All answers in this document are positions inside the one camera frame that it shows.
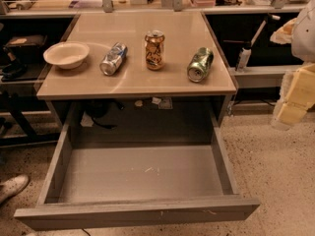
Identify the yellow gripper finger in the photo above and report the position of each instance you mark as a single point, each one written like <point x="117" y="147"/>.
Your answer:
<point x="297" y="96"/>

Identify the green soda can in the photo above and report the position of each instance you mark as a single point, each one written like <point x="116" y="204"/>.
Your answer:
<point x="199" y="67"/>

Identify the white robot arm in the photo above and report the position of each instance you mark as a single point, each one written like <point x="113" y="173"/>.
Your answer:
<point x="300" y="33"/>

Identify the orange soda can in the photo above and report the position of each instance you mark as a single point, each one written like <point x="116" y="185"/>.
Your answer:
<point x="154" y="44"/>

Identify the silver blue soda can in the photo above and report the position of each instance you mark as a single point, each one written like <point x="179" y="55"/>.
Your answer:
<point x="113" y="59"/>

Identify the open grey drawer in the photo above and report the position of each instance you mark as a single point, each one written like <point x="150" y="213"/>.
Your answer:
<point x="153" y="167"/>

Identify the white spray bottle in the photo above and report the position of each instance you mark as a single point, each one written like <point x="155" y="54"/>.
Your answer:
<point x="246" y="50"/>

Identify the grey cabinet table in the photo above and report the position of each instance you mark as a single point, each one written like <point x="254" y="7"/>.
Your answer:
<point x="185" y="33"/>

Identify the white bowl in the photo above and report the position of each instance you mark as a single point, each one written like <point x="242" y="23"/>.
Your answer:
<point x="67" y="55"/>

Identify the white shoe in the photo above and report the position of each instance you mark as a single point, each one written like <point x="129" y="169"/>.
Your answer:
<point x="13" y="187"/>

